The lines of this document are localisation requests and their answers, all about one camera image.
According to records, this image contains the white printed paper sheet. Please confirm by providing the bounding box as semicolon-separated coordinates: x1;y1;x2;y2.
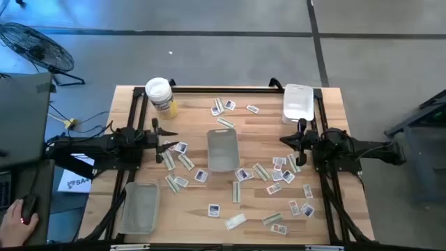
57;153;95;195

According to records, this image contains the black floor fan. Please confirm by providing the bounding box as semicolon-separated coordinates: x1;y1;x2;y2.
0;22;86;87

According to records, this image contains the yellow Lysol wipes canister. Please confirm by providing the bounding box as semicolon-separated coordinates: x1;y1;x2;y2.
144;77;179;121

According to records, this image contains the grey flat panel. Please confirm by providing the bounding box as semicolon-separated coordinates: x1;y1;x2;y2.
0;72;56;169

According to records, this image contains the black aluminium table frame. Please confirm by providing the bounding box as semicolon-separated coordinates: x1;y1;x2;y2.
78;85;376;245

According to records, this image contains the grey plastic handled bin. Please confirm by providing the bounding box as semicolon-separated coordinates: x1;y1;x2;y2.
117;181;162;235
206;128;241;173

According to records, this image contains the person's hand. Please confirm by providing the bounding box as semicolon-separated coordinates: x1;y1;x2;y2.
0;198;40;248

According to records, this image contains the black power cable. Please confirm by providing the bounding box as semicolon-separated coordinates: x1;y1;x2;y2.
48;103;114;137

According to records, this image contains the black keyboard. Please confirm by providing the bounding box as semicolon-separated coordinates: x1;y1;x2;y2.
0;170;13;211

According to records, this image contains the white plastic handled bin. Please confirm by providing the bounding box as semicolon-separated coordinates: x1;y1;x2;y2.
282;83;315;126

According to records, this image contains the black computer mouse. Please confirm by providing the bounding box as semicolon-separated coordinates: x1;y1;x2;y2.
20;193;38;224

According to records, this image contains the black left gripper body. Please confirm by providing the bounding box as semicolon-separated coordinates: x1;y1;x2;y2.
141;117;164;165

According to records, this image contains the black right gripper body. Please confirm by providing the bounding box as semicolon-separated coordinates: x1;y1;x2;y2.
295;118;320;167

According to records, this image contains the blue-grey metal cart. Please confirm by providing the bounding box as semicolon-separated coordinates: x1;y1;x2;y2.
384;89;446;206

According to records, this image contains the dark desk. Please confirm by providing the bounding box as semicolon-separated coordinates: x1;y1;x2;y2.
0;159;56;247

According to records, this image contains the black metal bar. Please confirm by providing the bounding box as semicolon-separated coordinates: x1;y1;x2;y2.
52;151;97;181

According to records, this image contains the black rig crossbar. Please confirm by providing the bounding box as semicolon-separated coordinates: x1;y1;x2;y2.
0;239;446;251

